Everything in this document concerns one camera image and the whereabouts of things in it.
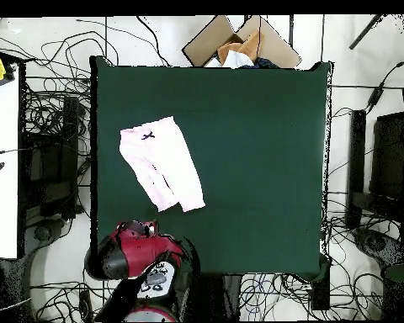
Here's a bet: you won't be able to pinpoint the pink baby pants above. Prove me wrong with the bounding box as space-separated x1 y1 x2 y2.
118 115 207 214

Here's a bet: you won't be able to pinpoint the black flat monitor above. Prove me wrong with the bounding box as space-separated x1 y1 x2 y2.
369 111 404 203

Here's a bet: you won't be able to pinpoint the grey round stand base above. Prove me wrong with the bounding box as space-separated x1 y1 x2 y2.
26 218 66 252

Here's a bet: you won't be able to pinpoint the black equipment rack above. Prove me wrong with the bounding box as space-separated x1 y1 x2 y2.
22 95 82 220

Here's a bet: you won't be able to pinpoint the dark green table cloth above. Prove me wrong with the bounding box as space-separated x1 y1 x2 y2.
88 56 334 282

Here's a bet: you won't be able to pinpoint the white side table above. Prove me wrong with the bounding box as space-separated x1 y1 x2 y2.
0 63 21 260

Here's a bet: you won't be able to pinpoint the white cloth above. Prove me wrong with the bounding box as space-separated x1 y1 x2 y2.
205 50 256 69

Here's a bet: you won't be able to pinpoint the open cardboard box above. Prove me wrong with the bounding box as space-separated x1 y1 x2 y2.
181 14 302 69

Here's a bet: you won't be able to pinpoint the dark blue cloth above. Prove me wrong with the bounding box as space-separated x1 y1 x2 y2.
240 56 280 70

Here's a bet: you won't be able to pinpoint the orange cloth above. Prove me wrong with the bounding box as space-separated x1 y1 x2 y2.
216 29 264 63

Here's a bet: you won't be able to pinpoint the black long bar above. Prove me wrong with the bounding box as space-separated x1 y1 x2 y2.
345 109 367 230

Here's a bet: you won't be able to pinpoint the black power adapter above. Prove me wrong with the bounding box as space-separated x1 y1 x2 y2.
366 85 385 106

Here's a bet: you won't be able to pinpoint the dark thin pole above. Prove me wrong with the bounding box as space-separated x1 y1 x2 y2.
348 13 384 50

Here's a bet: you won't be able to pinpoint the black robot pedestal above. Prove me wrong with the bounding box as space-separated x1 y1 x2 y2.
184 273 243 322

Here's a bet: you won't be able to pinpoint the black cable tangle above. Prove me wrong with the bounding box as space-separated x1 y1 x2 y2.
21 16 95 142
322 188 404 320

